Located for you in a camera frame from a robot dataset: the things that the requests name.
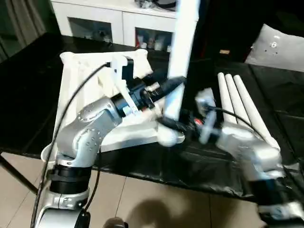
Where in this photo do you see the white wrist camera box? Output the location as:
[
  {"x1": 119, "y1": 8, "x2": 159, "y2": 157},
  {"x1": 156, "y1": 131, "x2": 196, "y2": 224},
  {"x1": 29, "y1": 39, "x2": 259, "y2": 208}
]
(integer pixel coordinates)
[
  {"x1": 108, "y1": 56, "x2": 136, "y2": 91},
  {"x1": 195, "y1": 88, "x2": 218, "y2": 117}
]

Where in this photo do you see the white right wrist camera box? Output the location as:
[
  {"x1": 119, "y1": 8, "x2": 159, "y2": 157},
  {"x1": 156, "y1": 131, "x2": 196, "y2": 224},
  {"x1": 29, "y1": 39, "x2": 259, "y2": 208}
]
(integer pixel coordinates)
[{"x1": 195, "y1": 88, "x2": 218, "y2": 117}]

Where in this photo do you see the white plastic table top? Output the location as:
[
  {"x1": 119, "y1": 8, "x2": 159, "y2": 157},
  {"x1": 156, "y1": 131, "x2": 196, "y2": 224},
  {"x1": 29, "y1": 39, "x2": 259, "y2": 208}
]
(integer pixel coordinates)
[{"x1": 42, "y1": 47, "x2": 187, "y2": 164}]

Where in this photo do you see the white sideboard cabinet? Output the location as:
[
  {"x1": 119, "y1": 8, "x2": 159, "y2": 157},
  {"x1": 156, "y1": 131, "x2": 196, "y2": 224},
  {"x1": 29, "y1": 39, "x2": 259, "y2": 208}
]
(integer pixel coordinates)
[{"x1": 50, "y1": 0, "x2": 179, "y2": 53}]

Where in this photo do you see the grey curtain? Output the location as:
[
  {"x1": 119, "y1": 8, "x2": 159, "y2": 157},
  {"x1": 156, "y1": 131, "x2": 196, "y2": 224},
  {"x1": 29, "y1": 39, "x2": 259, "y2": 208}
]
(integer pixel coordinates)
[{"x1": 0, "y1": 0, "x2": 57, "y2": 48}]

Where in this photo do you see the grey pillow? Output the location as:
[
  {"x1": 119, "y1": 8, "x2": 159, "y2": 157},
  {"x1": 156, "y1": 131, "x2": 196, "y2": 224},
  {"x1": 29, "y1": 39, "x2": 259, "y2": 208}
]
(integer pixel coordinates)
[{"x1": 245, "y1": 24, "x2": 304, "y2": 72}]

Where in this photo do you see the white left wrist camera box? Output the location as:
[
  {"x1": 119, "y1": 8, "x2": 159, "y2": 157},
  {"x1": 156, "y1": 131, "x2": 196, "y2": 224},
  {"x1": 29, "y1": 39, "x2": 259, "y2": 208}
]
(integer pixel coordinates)
[{"x1": 108, "y1": 56, "x2": 136, "y2": 91}]

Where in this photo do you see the grey bag with black strap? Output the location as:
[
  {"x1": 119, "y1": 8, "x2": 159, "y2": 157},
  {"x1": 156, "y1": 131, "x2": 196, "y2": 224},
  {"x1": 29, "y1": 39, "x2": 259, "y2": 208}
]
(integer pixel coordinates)
[{"x1": 135, "y1": 0, "x2": 179, "y2": 11}]

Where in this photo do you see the black cabinet with yellow label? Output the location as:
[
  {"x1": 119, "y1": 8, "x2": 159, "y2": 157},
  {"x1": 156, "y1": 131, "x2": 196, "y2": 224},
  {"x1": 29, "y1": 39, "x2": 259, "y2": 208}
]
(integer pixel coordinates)
[{"x1": 197, "y1": 0, "x2": 266, "y2": 62}]

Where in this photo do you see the white plastic table leg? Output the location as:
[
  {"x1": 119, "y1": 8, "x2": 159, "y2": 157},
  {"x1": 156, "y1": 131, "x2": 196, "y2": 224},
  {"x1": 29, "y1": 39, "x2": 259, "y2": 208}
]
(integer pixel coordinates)
[
  {"x1": 156, "y1": 0, "x2": 200, "y2": 148},
  {"x1": 225, "y1": 73, "x2": 257, "y2": 131},
  {"x1": 233, "y1": 75, "x2": 281, "y2": 152},
  {"x1": 218, "y1": 72, "x2": 238, "y2": 126}
]

